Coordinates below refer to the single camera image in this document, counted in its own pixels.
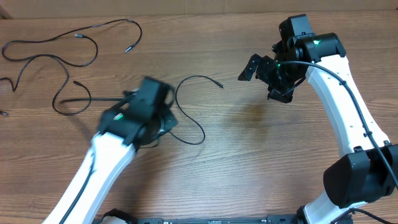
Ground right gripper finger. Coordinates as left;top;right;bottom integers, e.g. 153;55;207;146
267;88;293;103
238;54;262;81

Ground black USB cable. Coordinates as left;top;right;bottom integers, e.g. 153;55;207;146
146;74;225;149

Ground thin black cable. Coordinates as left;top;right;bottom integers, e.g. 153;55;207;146
0;54;93;117

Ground black cable silver plugs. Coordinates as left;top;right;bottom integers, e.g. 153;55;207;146
1;18;143;68

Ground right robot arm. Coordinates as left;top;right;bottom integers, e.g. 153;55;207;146
239;14;397;223

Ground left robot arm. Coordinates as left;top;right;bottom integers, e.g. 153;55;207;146
44;77;177;223

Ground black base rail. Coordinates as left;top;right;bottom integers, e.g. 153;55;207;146
92;208;304;224

